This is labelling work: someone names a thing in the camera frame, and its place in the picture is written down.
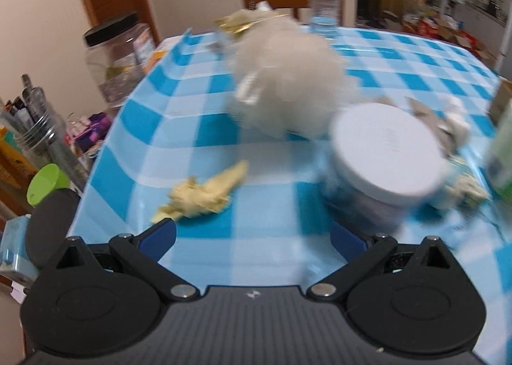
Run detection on pale yellow cloth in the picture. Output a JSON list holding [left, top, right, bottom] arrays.
[[151, 160, 249, 225]]

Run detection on green plastic lid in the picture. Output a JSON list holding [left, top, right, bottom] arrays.
[[26, 164, 70, 206]]

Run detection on blue checkered tablecloth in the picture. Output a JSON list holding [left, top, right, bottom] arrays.
[[68, 25, 512, 302]]

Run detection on light blue tissue box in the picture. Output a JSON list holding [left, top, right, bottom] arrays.
[[0, 216, 36, 286]]

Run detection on bundle of pens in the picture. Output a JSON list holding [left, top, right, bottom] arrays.
[[0, 74, 57, 138]]

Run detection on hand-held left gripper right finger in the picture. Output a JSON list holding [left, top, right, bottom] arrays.
[[306, 221, 459, 304]]

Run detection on cardboard box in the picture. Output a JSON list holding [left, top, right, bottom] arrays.
[[486, 79, 512, 126]]

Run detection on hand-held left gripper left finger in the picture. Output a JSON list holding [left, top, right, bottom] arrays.
[[52, 218, 201, 304]]

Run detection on purple packet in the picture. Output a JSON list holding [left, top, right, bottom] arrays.
[[74, 112, 113, 158]]

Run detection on white lid jar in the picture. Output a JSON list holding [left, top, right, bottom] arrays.
[[320, 103, 451, 232]]

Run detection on yellow crinkled packet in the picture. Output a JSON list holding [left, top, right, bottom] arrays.
[[214, 9, 289, 36]]

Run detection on green white paper roll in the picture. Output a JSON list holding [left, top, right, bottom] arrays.
[[484, 101, 512, 203]]

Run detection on white soft puff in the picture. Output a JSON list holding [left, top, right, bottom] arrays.
[[440, 95, 473, 146]]

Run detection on grey refrigerator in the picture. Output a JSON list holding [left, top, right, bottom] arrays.
[[496, 9, 512, 78]]

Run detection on white mesh bath pouf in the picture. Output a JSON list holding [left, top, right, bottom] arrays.
[[226, 17, 361, 139]]

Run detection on glass pen jar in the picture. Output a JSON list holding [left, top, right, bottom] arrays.
[[16, 113, 89, 190]]

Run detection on grey sachet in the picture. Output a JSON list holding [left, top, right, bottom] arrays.
[[434, 121, 460, 155]]

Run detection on clear jar with black lid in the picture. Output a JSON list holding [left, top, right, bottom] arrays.
[[83, 13, 156, 110]]

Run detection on open cardboard carton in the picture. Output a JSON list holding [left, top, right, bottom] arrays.
[[434, 19, 497, 66]]

